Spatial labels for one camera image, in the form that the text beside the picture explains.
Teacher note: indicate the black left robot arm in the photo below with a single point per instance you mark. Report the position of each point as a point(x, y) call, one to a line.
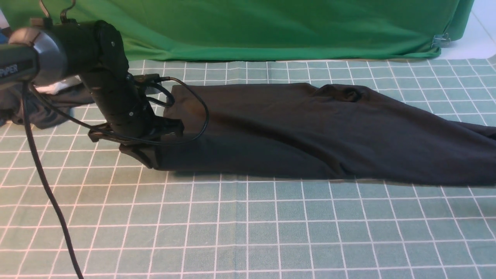
point(44, 54)

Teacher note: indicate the crumpled dark gray garment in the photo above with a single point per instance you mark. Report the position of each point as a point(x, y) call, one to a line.
point(39, 115)

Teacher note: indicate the green backdrop cloth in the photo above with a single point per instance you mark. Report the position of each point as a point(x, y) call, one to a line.
point(272, 30)

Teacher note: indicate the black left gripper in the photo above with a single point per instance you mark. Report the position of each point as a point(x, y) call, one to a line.
point(138, 132)

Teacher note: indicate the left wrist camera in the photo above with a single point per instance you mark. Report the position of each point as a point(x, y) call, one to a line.
point(149, 84)

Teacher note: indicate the gray long-sleeved shirt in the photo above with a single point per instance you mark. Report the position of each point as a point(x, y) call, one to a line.
point(332, 132)

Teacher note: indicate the metal binder clip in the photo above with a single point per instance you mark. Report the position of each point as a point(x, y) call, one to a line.
point(441, 40)

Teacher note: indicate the crumpled white cloth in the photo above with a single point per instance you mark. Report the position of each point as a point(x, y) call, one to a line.
point(55, 88)

